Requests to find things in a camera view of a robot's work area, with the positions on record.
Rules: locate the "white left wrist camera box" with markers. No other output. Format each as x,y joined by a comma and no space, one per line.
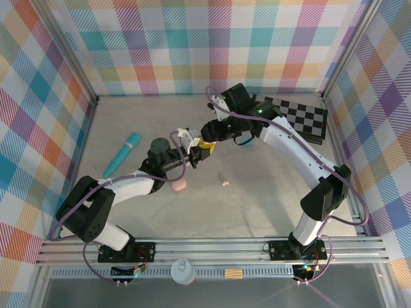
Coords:
189,136

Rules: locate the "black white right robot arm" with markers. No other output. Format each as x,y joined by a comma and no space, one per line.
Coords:
298,150

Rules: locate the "aluminium cross rail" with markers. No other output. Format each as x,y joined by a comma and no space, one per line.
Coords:
208,250

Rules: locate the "folded black grey chessboard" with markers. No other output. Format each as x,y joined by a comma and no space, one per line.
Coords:
308,120

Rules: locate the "small wooden block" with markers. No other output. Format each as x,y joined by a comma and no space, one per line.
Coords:
233,273

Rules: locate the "pale round lidded container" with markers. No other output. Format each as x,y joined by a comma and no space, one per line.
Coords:
183,271

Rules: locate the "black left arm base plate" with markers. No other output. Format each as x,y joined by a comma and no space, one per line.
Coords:
144,251

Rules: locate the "aluminium frame post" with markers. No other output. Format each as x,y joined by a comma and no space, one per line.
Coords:
350,48
71,54

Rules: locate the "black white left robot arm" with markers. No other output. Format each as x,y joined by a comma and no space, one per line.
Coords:
128,186

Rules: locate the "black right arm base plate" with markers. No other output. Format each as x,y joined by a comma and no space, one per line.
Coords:
279,250

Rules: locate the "teal cylindrical wand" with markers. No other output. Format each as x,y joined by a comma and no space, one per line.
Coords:
122,154

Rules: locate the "pink earbud charging case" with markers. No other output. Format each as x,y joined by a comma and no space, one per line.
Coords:
178,187

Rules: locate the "aluminium side rail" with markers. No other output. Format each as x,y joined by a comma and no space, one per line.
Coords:
337,144
84,141

